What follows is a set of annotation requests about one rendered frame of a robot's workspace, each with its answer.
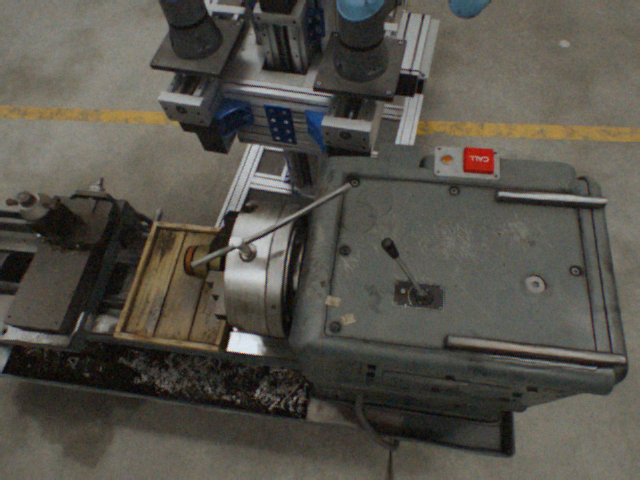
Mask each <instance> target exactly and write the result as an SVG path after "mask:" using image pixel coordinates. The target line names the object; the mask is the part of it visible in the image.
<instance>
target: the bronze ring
mask: <svg viewBox="0 0 640 480"><path fill-rule="evenodd" d="M209 254H211V250H210V245H207V244H201V245H199V246H198V245H191V246H189V247H188V248H187V249H186V251H185V254H184V258H183V268H184V271H185V273H186V275H188V276H195V277H197V278H199V279H207V277H208V274H209V271H210V270H211V271H219V272H225V264H226V257H222V256H220V257H218V258H216V259H213V260H211V261H209V262H207V263H204V264H202V265H200V266H197V267H195V268H192V267H191V262H193V261H195V260H198V259H200V258H202V257H204V256H207V255H209Z"/></svg>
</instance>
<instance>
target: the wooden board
mask: <svg viewBox="0 0 640 480"><path fill-rule="evenodd" d="M163 224H164V225H163ZM177 226H178V227H177ZM197 226H198V227H197ZM220 229H221V228H219V227H217V228H216V227H208V226H199V225H190V224H177V223H169V222H159V221H154V223H153V226H152V229H151V231H150V234H149V237H148V240H147V243H148V244H147V243H146V244H147V245H145V248H144V251H143V254H142V257H141V260H140V263H139V265H138V268H137V271H136V276H135V279H134V282H133V285H132V287H131V290H130V292H129V295H128V298H127V301H126V303H125V306H124V308H123V311H122V313H121V316H120V319H119V322H118V325H117V327H116V330H115V331H116V332H114V335H113V336H114V337H116V338H119V339H124V340H131V341H139V342H146V343H154V344H159V345H166V346H173V347H180V348H187V349H188V348H191V349H198V350H205V351H212V352H219V353H223V351H224V347H225V343H226V339H227V335H228V331H229V327H230V324H229V322H228V320H221V319H218V318H217V317H216V315H215V314H214V311H215V307H216V304H217V302H215V300H214V299H210V298H212V296H211V292H212V291H211V290H212V289H211V288H210V287H209V285H208V284H207V282H206V281H207V279H199V278H197V277H195V276H188V275H186V273H185V271H184V268H183V258H184V254H185V251H186V249H187V248H188V247H189V246H191V245H198V246H199V245H201V244H207V245H210V244H211V242H212V241H213V239H214V238H215V236H216V237H217V233H218V232H219V230H220ZM161 230H162V231H161ZM164 230H165V233H164ZM173 230H174V231H173ZM160 231H161V233H160ZM167 231H170V232H169V233H168V232H167ZM180 232H181V233H180ZM189 232H190V233H189ZM166 233H168V234H166ZM187 233H188V234H187ZM197 233H198V234H197ZM200 233H201V234H200ZM162 234H163V235H162ZM195 234H196V235H195ZM199 234H200V235H199ZM203 234H205V235H203ZM164 235H166V237H165V236H164ZM169 235H170V236H169ZM176 235H177V236H176ZM186 235H189V236H186ZM158 236H159V237H160V238H159V237H158ZM161 236H162V237H161ZM168 236H169V237H168ZM174 236H175V237H174ZM200 236H202V237H203V238H202V237H200ZM172 237H173V238H172ZM213 237H214V238H213ZM161 238H162V239H161ZM163 238H164V239H163ZM166 238H168V239H166ZM194 238H195V239H194ZM158 239H161V240H158ZM209 239H210V240H209ZM185 240H186V241H185ZM157 241H158V242H159V243H158V242H157ZM165 241H166V242H165ZM191 241H192V242H191ZM206 242H207V243H206ZM160 243H161V244H162V246H161V244H160ZM198 243H199V244H198ZM165 245H166V246H165ZM172 245H173V246H172ZM148 248H149V249H148ZM154 249H155V250H154ZM153 250H154V254H153ZM166 251H167V252H166ZM170 251H171V252H170ZM144 253H145V254H144ZM177 254H178V255H177ZM160 255H161V256H160ZM179 255H180V256H179ZM153 256H154V257H153ZM175 256H176V257H175ZM178 256H179V257H178ZM151 257H152V259H151ZM175 259H176V260H177V261H175ZM179 259H180V260H179ZM207 285H208V286H207ZM206 291H207V293H206V294H205V292H206ZM209 291H210V293H209ZM184 293H185V294H184ZM206 295H207V296H209V297H207V296H206ZM203 297H204V298H203ZM204 299H205V301H204ZM129 300H130V301H129ZM136 300H137V301H136ZM142 301H143V302H144V303H143V302H142ZM168 301H169V302H170V303H169V302H168ZM135 302H136V303H135ZM148 302H149V304H148ZM156 302H157V303H156ZM134 303H135V305H134ZM210 303H211V304H210ZM142 304H143V305H142ZM136 305H137V306H136ZM165 305H166V306H165ZM206 305H207V306H206ZM150 306H151V307H150ZM154 306H155V307H154ZM205 306H206V308H205ZM136 307H137V308H136ZM147 307H150V308H147ZM152 307H154V308H152ZM156 307H158V308H156ZM199 307H201V308H199ZM125 308H126V309H125ZM151 308H152V309H151ZM159 308H161V310H156V309H159ZM170 308H171V309H170ZM204 308H205V310H204ZM164 309H165V310H164ZM172 309H174V310H172ZM195 309H196V310H195ZM197 309H198V310H197ZM135 310H136V312H135ZM144 310H145V311H144ZM155 310H156V311H157V312H156V311H155ZM162 310H163V311H162ZM194 310H195V311H194ZM203 310H204V312H206V313H208V314H209V313H210V312H211V311H212V312H211V314H210V316H208V315H207V314H206V313H204V312H203ZM133 311H134V312H133ZM150 312H151V313H150ZM161 312H162V314H160V313H161ZM165 312H166V314H164V313H165ZM194 312H195V314H194ZM200 312H201V313H200ZM196 313H197V317H196V318H194V317H195V316H196ZM133 314H134V316H133ZM137 314H138V315H137ZM152 314H153V315H154V314H155V315H154V316H153V315H152ZM156 314H157V315H156ZM151 315H152V316H151ZM165 315H166V317H164V316H165ZM169 315H170V316H169ZM214 316H215V317H214ZM135 317H136V318H135ZM182 317H183V318H182ZM203 317H204V318H203ZM206 317H207V318H206ZM133 318H134V320H133ZM153 318H156V320H155V319H153ZM159 318H161V320H160V319H159ZM205 318H206V319H205ZM180 319H183V320H180ZM214 319H215V320H214ZM158 320H159V322H158ZM190 320H191V321H190ZM199 320H200V321H199ZM209 320H210V321H209ZM216 320H217V321H216ZM152 321H154V322H152ZM155 321H157V322H156V323H155ZM120 322H122V323H120ZM128 322H129V323H130V322H131V323H130V325H128V324H129V323H128ZM137 322H138V324H137ZM150 322H151V323H150ZM190 322H191V323H190ZM206 322H207V323H206ZM215 322H216V323H215ZM217 322H218V324H217ZM219 322H221V323H219ZM132 323H133V324H134V325H132ZM158 323H159V324H158ZM186 323H187V324H186ZM209 323H210V324H209ZM136 324H137V325H136ZM190 324H191V327H190ZM194 324H195V325H194ZM212 324H213V325H212ZM127 325H128V326H127ZM199 325H200V326H199ZM209 325H210V326H209ZM137 326H138V327H137ZM192 326H194V327H192ZM128 327H129V330H128ZM212 327H215V328H217V329H215V328H212ZM219 327H220V328H219ZM132 328H135V329H136V333H135V330H132ZM141 328H144V329H143V331H141V332H140V330H141ZM146 328H147V330H148V331H147V332H145V331H146ZM154 328H155V329H154ZM156 328H158V329H156ZM190 328H191V329H190ZM202 328H203V329H202ZM208 328H209V330H210V331H208ZM137 329H139V330H137ZM177 329H178V330H177ZM187 329H188V330H187ZM192 329H193V330H194V331H193V332H192ZM212 329H214V330H212ZM127 330H128V331H130V332H128V331H127ZM138 331H139V332H138ZM152 331H153V332H152ZM155 331H156V332H155ZM157 331H158V333H157ZM165 331H166V332H165ZM200 331H201V332H200ZM211 331H212V332H211ZM214 331H215V332H214ZM216 331H217V332H218V333H216ZM132 332H133V333H132ZM137 332H138V333H137ZM142 332H143V333H142ZM149 332H150V334H149ZM154 332H155V335H154ZM179 332H180V334H179ZM204 332H205V335H204V337H203V339H202V336H203V335H202V334H204ZM122 333H123V334H122ZM167 333H168V334H167ZM187 333H188V334H187ZM191 333H192V334H191ZM211 333H212V334H211ZM157 334H158V335H157ZM173 334H174V336H175V338H174V337H173ZM186 334H187V336H186ZM206 334H207V336H206ZM209 334H211V335H210V336H211V337H210V336H209ZM214 334H215V335H214ZM216 334H217V335H216ZM115 335H116V336H115ZM133 335H134V337H135V338H133ZM193 335H194V336H193ZM164 336H165V337H164ZM169 336H170V337H169ZM191 336H193V337H191ZM195 336H196V337H195ZM208 336H209V337H210V338H206V337H208ZM143 337H144V338H143ZM183 337H184V338H183ZM185 337H186V338H187V339H186V338H185ZM189 337H190V338H189ZM215 337H216V338H217V339H216V340H215ZM149 338H150V340H149ZM176 338H177V340H176ZM190 339H191V341H190ZM193 339H194V340H193ZM207 340H208V341H207ZM213 340H214V342H213ZM158 341H159V342H158ZM201 341H202V342H201ZM206 341H207V342H206ZM211 341H212V343H210V344H209V343H208V342H211Z"/></svg>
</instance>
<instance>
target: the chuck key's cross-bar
mask: <svg viewBox="0 0 640 480"><path fill-rule="evenodd" d="M351 188H352V187H351V185H350V184H349V183H348V184H346V185H344V186H343V187H341V188H339V189H335V190H334V191H332V192H330V193H328V194H326V195H325V196H323V197H321V198H319V199H318V200H316V201H314V202H312V203H310V204H309V205H307V206H305V207H303V208H301V209H300V210H298V211H296V212H294V213H292V214H291V215H289V216H287V217H285V218H283V219H282V220H280V221H278V222H276V223H274V224H273V225H271V226H269V227H268V228H266V229H265V230H263V231H261V232H259V233H257V234H254V235H252V236H250V237H248V238H245V239H244V241H245V245H247V244H250V243H252V242H254V241H256V240H259V239H261V238H263V237H265V236H267V235H269V233H271V232H273V231H275V230H277V229H279V228H280V227H282V226H284V225H286V224H288V223H289V222H291V221H293V220H295V219H297V218H298V217H300V216H302V215H304V214H306V213H307V212H309V211H311V210H313V209H315V208H317V207H318V206H320V205H322V204H324V203H326V202H327V201H329V200H331V199H333V198H335V197H336V196H338V195H340V194H342V193H344V192H345V191H347V190H349V189H351ZM234 250H236V248H235V247H234V246H233V245H229V246H227V247H225V248H223V249H220V250H218V251H216V252H214V253H211V254H209V255H207V256H204V257H202V258H200V259H198V260H195V261H193V262H191V267H192V268H195V267H197V266H200V265H202V264H204V263H207V262H209V261H211V260H213V259H216V258H218V257H220V256H222V255H225V254H227V253H229V252H231V251H234Z"/></svg>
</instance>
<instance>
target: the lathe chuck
mask: <svg viewBox="0 0 640 480"><path fill-rule="evenodd" d="M252 205H254V206H257V208H256V210H255V212H251V214H250V213H245V211H241V212H240V213H239V215H238V217H237V220H236V222H235V225H234V227H233V231H232V234H231V238H230V242H229V245H232V239H233V238H234V237H235V236H240V237H242V238H243V239H245V238H248V237H250V236H252V235H254V234H257V233H259V232H261V231H263V230H265V229H266V228H268V227H269V226H271V225H273V224H274V223H276V222H277V220H278V217H279V215H280V213H281V211H282V209H283V208H284V206H285V205H287V203H276V202H266V201H255V200H252V201H249V202H248V203H247V204H246V206H252ZM273 233H274V231H273V232H271V233H269V235H267V236H265V237H263V238H261V239H259V240H256V241H254V242H252V243H250V244H249V245H253V246H254V247H255V248H256V250H257V253H256V256H255V257H254V258H253V259H252V260H244V259H243V258H242V256H241V252H240V251H238V250H237V249H236V250H234V251H231V252H229V253H227V257H226V264H225V273H224V303H225V311H226V315H227V319H228V322H229V324H231V325H234V324H240V326H243V328H244V329H239V328H235V327H233V329H234V330H235V331H238V332H245V333H253V334H260V335H267V336H272V335H271V334H270V333H269V331H268V327H267V323H266V315H265V295H266V285H267V274H268V263H269V252H270V246H271V242H272V237H273Z"/></svg>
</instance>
